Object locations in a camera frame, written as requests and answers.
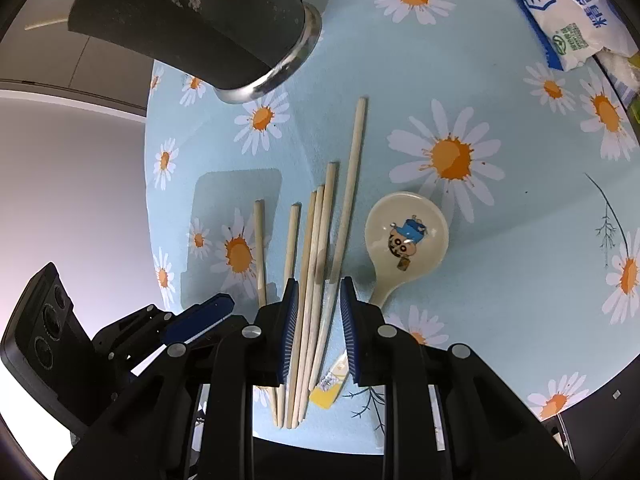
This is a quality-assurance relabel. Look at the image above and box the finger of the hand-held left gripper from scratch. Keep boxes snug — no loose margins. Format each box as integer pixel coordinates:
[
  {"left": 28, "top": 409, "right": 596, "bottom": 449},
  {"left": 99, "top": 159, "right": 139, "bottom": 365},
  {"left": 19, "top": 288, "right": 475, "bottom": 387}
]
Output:
[{"left": 92, "top": 293, "right": 237, "bottom": 373}]

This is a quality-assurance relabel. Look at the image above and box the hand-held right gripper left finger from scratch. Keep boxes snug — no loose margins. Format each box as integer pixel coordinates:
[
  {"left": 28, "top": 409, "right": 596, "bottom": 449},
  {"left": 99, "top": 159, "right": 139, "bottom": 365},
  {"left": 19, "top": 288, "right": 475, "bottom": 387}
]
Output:
[{"left": 55, "top": 277, "right": 301, "bottom": 480}]

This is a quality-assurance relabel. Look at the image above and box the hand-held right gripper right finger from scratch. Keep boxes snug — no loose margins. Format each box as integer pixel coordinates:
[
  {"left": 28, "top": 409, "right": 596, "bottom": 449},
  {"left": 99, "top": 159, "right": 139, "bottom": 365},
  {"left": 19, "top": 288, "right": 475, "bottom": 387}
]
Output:
[{"left": 339, "top": 276, "right": 581, "bottom": 480}]

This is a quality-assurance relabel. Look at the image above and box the bunch of wooden chopsticks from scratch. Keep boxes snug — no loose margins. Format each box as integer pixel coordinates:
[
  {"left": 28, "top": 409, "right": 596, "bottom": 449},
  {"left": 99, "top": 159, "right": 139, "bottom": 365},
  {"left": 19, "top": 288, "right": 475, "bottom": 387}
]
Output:
[{"left": 252, "top": 96, "right": 370, "bottom": 430}]

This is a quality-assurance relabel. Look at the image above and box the cream spoon with blue cartoon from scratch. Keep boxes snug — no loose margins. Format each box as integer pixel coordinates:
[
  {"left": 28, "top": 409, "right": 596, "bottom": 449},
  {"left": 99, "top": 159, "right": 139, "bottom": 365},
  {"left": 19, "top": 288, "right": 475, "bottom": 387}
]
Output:
[{"left": 309, "top": 191, "right": 450, "bottom": 408}]

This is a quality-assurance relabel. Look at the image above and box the black cylindrical utensil holder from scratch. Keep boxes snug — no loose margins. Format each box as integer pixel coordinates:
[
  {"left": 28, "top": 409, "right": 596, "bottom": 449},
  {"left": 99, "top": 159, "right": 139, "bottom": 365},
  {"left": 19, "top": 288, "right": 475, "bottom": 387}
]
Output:
[{"left": 67, "top": 0, "right": 323, "bottom": 105}]

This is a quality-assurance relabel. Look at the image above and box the blue daisy print tablecloth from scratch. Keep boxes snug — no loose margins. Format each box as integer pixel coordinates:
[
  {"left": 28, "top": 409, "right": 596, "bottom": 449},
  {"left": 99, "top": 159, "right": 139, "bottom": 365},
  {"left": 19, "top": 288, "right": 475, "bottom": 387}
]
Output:
[{"left": 142, "top": 0, "right": 640, "bottom": 423}]

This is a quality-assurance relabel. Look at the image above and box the white and blue salt bag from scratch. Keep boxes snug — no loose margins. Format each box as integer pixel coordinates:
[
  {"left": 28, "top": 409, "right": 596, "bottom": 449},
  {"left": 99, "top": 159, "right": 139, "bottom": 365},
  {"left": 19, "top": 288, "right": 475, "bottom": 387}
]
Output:
[{"left": 500, "top": 0, "right": 640, "bottom": 72}]

